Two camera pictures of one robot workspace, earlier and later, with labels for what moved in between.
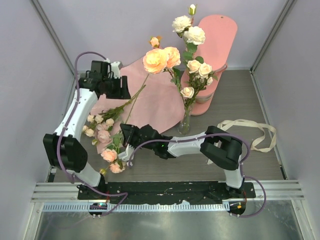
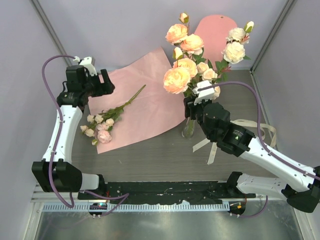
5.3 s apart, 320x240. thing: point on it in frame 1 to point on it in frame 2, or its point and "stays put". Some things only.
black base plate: (169, 192) stays put
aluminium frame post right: (285, 13) stays put
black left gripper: (121, 93) to (106, 88)
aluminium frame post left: (40, 11) stays put
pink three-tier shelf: (220, 32) stays put
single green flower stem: (159, 59) to (191, 45)
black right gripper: (129, 132) to (190, 107)
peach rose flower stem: (114, 154) to (178, 80)
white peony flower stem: (192, 35) to (234, 52)
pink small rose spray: (99, 125) stays put
